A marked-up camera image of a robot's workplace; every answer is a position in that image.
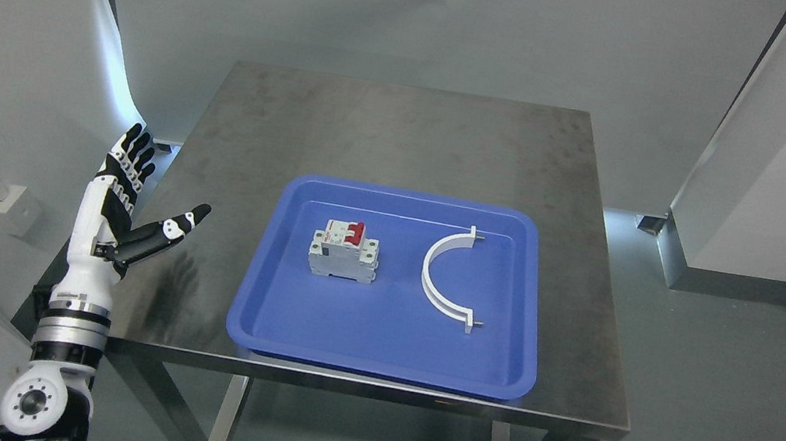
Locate stainless steel table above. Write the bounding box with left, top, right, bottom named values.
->
left=90, top=62, right=630, bottom=441

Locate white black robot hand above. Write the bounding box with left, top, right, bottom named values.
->
left=49, top=122, right=211, bottom=312

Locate blue plastic tray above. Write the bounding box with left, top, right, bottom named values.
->
left=226, top=175, right=540, bottom=402

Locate white red circuit breaker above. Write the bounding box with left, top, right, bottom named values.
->
left=308, top=219, right=381, bottom=284

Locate white curved pipe clamp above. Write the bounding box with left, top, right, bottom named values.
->
left=419, top=224, right=484, bottom=337

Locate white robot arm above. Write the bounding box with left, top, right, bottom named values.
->
left=0, top=290, right=111, bottom=441

